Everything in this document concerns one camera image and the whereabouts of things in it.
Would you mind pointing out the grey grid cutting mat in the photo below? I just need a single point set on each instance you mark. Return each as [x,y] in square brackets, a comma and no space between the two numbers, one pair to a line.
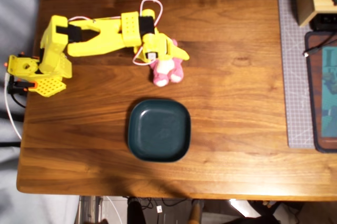
[295,76]

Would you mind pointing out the dark green square bin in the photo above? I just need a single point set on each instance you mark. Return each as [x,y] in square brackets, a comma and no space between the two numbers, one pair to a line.
[159,130]

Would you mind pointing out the black orange table clamp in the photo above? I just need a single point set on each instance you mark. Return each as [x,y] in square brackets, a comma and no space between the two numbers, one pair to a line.
[19,85]
[21,54]

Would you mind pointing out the black electronic device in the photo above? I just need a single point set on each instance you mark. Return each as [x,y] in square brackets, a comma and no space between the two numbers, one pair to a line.
[323,22]

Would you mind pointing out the pink strawberry bear plush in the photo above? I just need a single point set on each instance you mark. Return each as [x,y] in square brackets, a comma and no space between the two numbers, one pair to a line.
[164,73]

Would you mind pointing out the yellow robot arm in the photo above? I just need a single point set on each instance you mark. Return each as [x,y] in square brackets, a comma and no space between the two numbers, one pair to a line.
[100,37]

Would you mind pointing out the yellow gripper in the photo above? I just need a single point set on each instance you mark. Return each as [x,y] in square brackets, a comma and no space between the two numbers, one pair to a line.
[176,50]

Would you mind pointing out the wooden chair leg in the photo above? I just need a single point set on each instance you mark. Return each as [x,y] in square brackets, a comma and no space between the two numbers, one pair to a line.
[195,212]

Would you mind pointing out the dark framed tablet screen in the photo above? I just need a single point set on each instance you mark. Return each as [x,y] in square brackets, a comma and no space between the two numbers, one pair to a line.
[329,89]

